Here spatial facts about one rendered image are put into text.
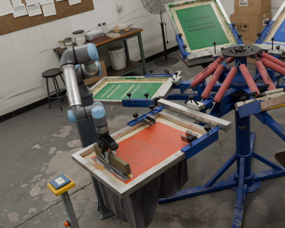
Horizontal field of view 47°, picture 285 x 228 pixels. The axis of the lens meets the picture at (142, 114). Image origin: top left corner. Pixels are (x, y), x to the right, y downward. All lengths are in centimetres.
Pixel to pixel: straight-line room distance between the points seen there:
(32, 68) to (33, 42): 44
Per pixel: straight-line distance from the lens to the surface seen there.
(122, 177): 195
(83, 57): 211
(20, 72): 571
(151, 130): 237
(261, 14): 609
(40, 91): 589
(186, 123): 232
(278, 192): 325
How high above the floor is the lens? 212
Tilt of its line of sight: 26 degrees down
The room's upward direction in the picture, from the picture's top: 10 degrees counter-clockwise
